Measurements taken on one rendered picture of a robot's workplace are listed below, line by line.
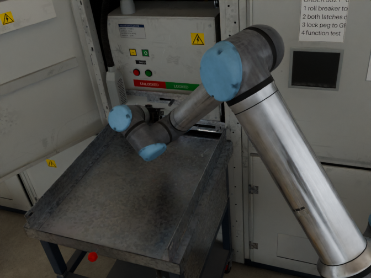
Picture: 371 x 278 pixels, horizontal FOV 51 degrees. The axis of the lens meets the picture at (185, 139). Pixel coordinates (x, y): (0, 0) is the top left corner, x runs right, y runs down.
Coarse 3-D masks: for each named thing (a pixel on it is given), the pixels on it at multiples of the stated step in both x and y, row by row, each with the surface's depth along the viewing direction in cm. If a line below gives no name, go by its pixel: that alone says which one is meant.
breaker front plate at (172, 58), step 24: (144, 24) 161; (168, 24) 157; (192, 24) 154; (120, 48) 172; (144, 48) 168; (168, 48) 163; (192, 48) 160; (144, 72) 175; (168, 72) 170; (192, 72) 166
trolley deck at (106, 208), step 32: (128, 160) 172; (160, 160) 169; (192, 160) 167; (224, 160) 164; (96, 192) 156; (128, 192) 154; (160, 192) 152; (192, 192) 151; (64, 224) 143; (96, 224) 141; (128, 224) 140; (160, 224) 138; (192, 224) 137; (128, 256) 131; (160, 256) 127
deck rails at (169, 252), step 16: (96, 144) 178; (224, 144) 173; (80, 160) 167; (96, 160) 173; (208, 160) 165; (64, 176) 158; (80, 176) 165; (208, 176) 155; (48, 192) 150; (64, 192) 158; (32, 208) 142; (48, 208) 150; (192, 208) 140; (32, 224) 143; (176, 240) 128
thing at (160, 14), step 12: (120, 12) 168; (144, 12) 165; (156, 12) 163; (168, 12) 161; (180, 12) 160; (192, 12) 158; (204, 12) 157; (216, 12) 155; (216, 24) 153; (216, 36) 155
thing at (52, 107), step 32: (0, 0) 144; (32, 0) 149; (64, 0) 160; (0, 32) 146; (32, 32) 156; (64, 32) 165; (0, 64) 153; (32, 64) 161; (64, 64) 169; (0, 96) 156; (32, 96) 166; (64, 96) 176; (0, 128) 162; (32, 128) 172; (64, 128) 183; (96, 128) 195; (0, 160) 167; (32, 160) 178
